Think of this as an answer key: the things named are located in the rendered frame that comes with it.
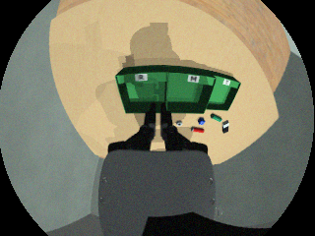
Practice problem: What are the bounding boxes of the green battery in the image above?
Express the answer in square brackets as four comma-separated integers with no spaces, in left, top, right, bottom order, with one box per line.
[211,114,222,122]

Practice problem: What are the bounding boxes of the blue die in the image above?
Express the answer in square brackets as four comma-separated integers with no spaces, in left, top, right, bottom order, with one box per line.
[198,117,205,125]

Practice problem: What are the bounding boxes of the red battery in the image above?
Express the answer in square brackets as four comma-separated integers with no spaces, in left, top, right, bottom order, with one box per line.
[191,127,204,133]

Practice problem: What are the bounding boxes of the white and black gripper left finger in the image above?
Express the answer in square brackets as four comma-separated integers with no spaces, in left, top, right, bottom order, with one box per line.
[107,102,156,152]

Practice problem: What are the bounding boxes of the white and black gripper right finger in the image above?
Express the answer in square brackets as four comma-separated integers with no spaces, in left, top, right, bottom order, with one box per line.
[160,103,208,153]

